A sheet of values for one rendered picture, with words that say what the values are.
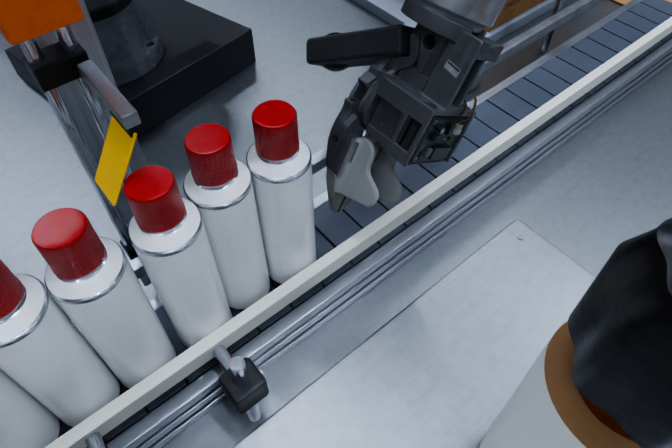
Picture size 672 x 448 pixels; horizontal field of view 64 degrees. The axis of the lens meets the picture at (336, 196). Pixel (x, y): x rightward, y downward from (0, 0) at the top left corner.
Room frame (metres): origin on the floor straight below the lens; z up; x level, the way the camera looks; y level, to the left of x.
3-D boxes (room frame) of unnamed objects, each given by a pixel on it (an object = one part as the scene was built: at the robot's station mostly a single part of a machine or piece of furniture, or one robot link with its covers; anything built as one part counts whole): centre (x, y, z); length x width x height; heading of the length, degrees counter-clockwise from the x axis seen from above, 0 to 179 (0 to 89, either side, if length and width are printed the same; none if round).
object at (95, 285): (0.20, 0.17, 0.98); 0.05 x 0.05 x 0.20
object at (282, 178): (0.30, 0.05, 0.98); 0.05 x 0.05 x 0.20
